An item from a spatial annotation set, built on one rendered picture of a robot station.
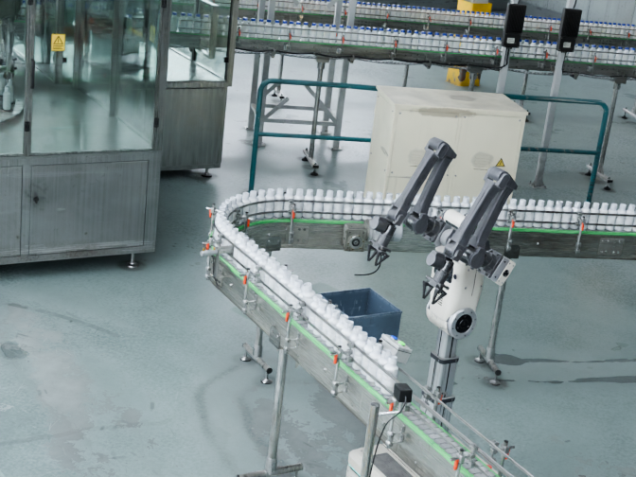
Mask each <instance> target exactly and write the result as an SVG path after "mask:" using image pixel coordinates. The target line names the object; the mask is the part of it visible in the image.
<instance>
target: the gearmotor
mask: <svg viewBox="0 0 636 477"><path fill-rule="evenodd" d="M371 220H372V219H366V220H364V222H363V224H362V223H356V222H347V223H344V229H343V236H342V244H341V245H342V249H343V250H344V251H348V252H364V245H365V241H366V240H367V241H368V240H371V239H373V240H375V241H377V239H378V237H379V235H380V232H378V231H376V230H374V229H371V228H370V222H371ZM396 227H397V229H396V231H395V233H394V235H393V236H392V238H391V240H390V241H401V240H402V236H403V224H401V226H397V225H396ZM379 268H380V265H379V267H378V268H377V269H376V270H375V271H374V272H373V273H375V272H376V271H377V270H378V269H379ZM373 273H370V274H373ZM370 274H354V275H370Z"/></svg>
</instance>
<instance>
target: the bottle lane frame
mask: <svg viewBox="0 0 636 477"><path fill-rule="evenodd" d="M220 265H221V266H222V267H223V275H224V276H226V277H225V278H223V279H222V285H221V286H220V285H219V284H218V286H217V284H216V285H215V287H217V289H218V290H219V291H220V292H221V293H223V294H224V295H225V296H226V297H227V298H228V299H229V300H230V301H231V302H232V303H233V304H234V305H235V306H237V307H238V308H239V309H240V310H241V311H242V308H243V302H242V301H243V300H244V294H245V284H243V276H239V275H240V274H241V273H240V272H238V270H236V269H235V268H234V267H233V266H232V265H231V264H229V263H228V261H226V260H225V259H224V258H222V257H221V256H220ZM255 294H256V295H257V298H256V301H255V302H251V303H249V304H248V308H247V309H253V308H254V303H256V309H253V310H248V312H247V313H246V314H245V315H246V316H247V317H249V318H250V319H251V320H252V321H253V322H254V323H255V324H256V325H257V326H258V327H259V328H260V329H262V330H263V331H264V332H265V333H266V334H267V335H268V336H269V337H270V329H271V326H274V327H275V328H277V329H278V330H279V332H280V345H279V346H280V347H281V348H282V349H283V350H284V346H285V338H286V334H287V325H288V322H286V321H285V319H286V313H281V311H284V310H283V309H281V308H280V307H279V306H278V305H277V304H276V303H275V302H273V301H272V300H271V299H270V298H269V297H268V295H265V294H264V292H262V291H261V290H259V289H258V288H257V287H256V286H255V285H254V284H252V283H251V282H250V281H249V289H248V298H247V300H248V301H254V300H255ZM242 312H243V311H242ZM297 332H299V333H300V337H299V339H297V340H294V341H291V342H290V347H296V341H298V342H299V345H298V347H296V348H295V349H291V350H290V351H289V352H288V353H287V354H289V355H290V356H291V357H292V358H293V359H294V360H295V361H296V362H297V363H298V364H299V365H300V366H302V367H303V368H304V369H305V370H306V371H307V372H308V373H309V374H310V375H311V376H312V377H313V378H314V379H316V380H317V381H318V382H319V383H320V384H321V385H322V386H323V387H324V388H325V389H326V390H327V391H329V392H330V393H331V390H332V389H333V385H332V382H333V381H334V374H335V367H336V364H334V363H333V360H334V356H329V353H332V352H330V351H329V350H328V348H326V347H324V346H323V345H322V344H321V343H320V342H319V341H317V340H316V338H314V337H313V336H312V334H309V333H308V332H307V331H306V330H305V329H304V328H303V327H301V326H300V325H299V324H298V323H297V322H296V321H294V320H293V319H292V318H291V331H290V339H296V338H297ZM284 351H285V350H284ZM346 375H348V382H346V383H343V384H340V385H339V386H338V391H337V392H340V391H343V390H344V389H345V384H346V385H347V391H346V392H343V393H339V394H338V396H337V397H335V398H336V399H337V400H338V401H339V402H340V403H342V404H343V405H344V406H345V408H346V409H347V410H348V411H349V412H350V413H351V414H353V415H354V416H355V417H357V418H358V419H359V420H360V422H361V423H362V424H363V425H364V426H365V427H366V428H367V421H368V415H369V408H370V403H371V402H377V403H379V404H380V412H389V404H385V401H387V399H385V398H384V397H382V396H381V395H380V394H379V393H378V391H375V390H374V389H373V387H371V386H370V385H368V383H366V382H365V381H364V380H363V379H361V378H360V377H359V375H357V374H356V373H354V371H352V370H351V369H350V367H348V366H346V365H345V363H343V362H342V361H341V360H340V366H339V374H338V382H344V381H345V376H346ZM411 403H412V402H411ZM412 405H414V404H413V403H412ZM414 406H415V405H414ZM415 407H416V408H417V410H419V411H420V412H421V413H422V415H425V416H426V417H427V418H429V419H430V420H431V421H432V422H433V423H435V424H436V425H437V426H438V428H440V429H442V430H443V433H447V434H448V435H449V436H448V437H451V438H452V439H454V441H453V442H455V441H456V442H457V443H458V444H459V445H460V446H459V447H463V448H464V449H465V450H466V451H468V452H470V451H469V450H468V449H467V448H466V447H464V446H463V445H462V444H461V443H460V442H458V441H457V440H456V439H455V438H454V437H453V436H451V435H450V434H449V433H448V432H446V431H445V430H444V429H443V428H442V427H441V426H439V425H438V424H437V423H436V422H435V421H433V420H432V419H431V418H430V417H429V416H428V415H426V414H425V413H424V412H423V411H421V410H420V409H419V408H418V407H417V406H415ZM390 418H391V415H379V417H378V424H377V430H376V437H377V438H380V434H381V431H382V429H383V427H384V425H385V424H386V422H387V421H388V420H389V419H390ZM402 424H403V425H404V426H405V429H404V433H401V434H402V435H403V441H402V442H399V443H396V444H394V445H393V447H391V448H390V450H391V451H392V452H394V453H395V454H396V455H397V456H398V457H399V458H400V459H401V460H402V461H403V462H404V463H405V464H406V465H408V466H409V467H410V468H411V469H412V470H413V471H414V472H415V473H416V474H417V475H418V476H419V477H455V471H456V470H454V469H453V465H454V461H450V458H452V457H451V455H450V454H447V453H446V452H445V450H443V449H441V448H440V447H439V445H440V444H439V445H437V444H436V443H435V442H433V440H431V438H430V437H429V436H428V435H426V434H425V433H424V432H422V431H421V430H420V429H419V428H418V427H417V426H416V425H415V424H414V423H412V421H410V420H409V419H408V418H407V416H404V415H403V414H402V413H401V414H398V415H397V416H396V417H395V421H394V428H393V432H394V433H397V432H400V431H401V426H402ZM389 426H390V421H389V423H388V424H387V425H386V427H385V429H384V431H383V434H382V436H381V439H380V440H381V441H382V442H383V443H384V444H385V442H386V440H387V438H388V435H387V432H388V431H389ZM385 445H386V444H385ZM462 465H463V464H462ZM462 465H461V470H460V475H459V477H474V476H473V475H474V474H470V473H469V472H468V470H467V469H465V468H463V467H462Z"/></svg>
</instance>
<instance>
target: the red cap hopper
mask: <svg viewBox="0 0 636 477"><path fill-rule="evenodd" d="M275 1H276V0H269V5H268V15H267V19H270V20H272V21H271V25H273V24H274V11H275ZM265 3H266V0H259V2H258V12H257V23H259V19H264V13H265ZM335 3H336V4H335ZM334 4H335V12H334V21H333V25H336V29H340V23H341V15H342V6H343V0H331V1H330V2H329V3H328V4H327V7H328V8H329V9H330V8H331V7H332V6H333V5H334ZM356 5H357V0H349V7H348V14H347V23H346V25H347V26H351V30H353V27H354V21H355V12H356ZM270 58H271V56H270V55H269V53H267V54H264V55H263V64H262V75H261V82H262V81H264V80H266V79H268V78H269V68H270ZM335 63H336V60H329V64H328V70H327V81H330V82H333V81H334V72H335ZM259 64H260V54H254V62H253V73H252V83H251V94H250V103H249V114H248V124H247V126H244V128H245V130H253V129H254V128H255V126H254V123H255V114H256V93H257V84H258V73H259ZM348 67H349V61H348V60H347V59H344V60H343V62H342V70H341V78H340V82H343V83H347V75H348ZM278 85H279V84H276V83H274V84H273V85H272V86H271V87H270V88H269V89H267V88H268V85H266V86H265V88H264V90H263V98H262V107H261V118H260V127H259V131H260V132H263V127H264V122H270V123H286V124H302V125H312V120H303V119H287V118H271V117H270V116H271V115H272V114H274V113H275V112H276V111H277V110H278V109H293V110H308V111H313V109H314V106H305V105H290V104H286V103H287V102H288V101H289V98H288V97H285V98H284V99H283V100H282V101H281V102H279V103H278V104H274V103H266V97H267V95H268V94H270V93H271V92H272V90H273V89H275V88H276V87H277V86H278ZM305 88H306V89H307V90H308V91H309V93H310V94H311V95H312V96H313V97H314V99H315V93H314V91H313V90H312V89H311V88H310V87H309V86H305ZM332 88H333V87H326V94H325V103H324V102H323V101H322V100H321V99H320V103H319V111H323V119H322V121H319V120H317V125H318V126H322V128H321V131H320V130H318V133H319V134H330V132H329V131H328V126H334V134H333V136H341V129H342V122H343V114H344V106H345V91H346V88H339V94H338V102H337V110H336V116H335V114H334V113H332V112H331V110H330V104H331V97H332ZM265 108H272V109H271V110H270V111H269V112H268V113H267V114H265ZM329 119H330V120H331V121H329ZM258 145H259V146H260V147H265V144H264V143H263V142H262V136H260V137H259V138H258ZM328 147H329V148H330V149H331V150H342V149H341V147H340V141H337V140H333V142H332V146H328Z"/></svg>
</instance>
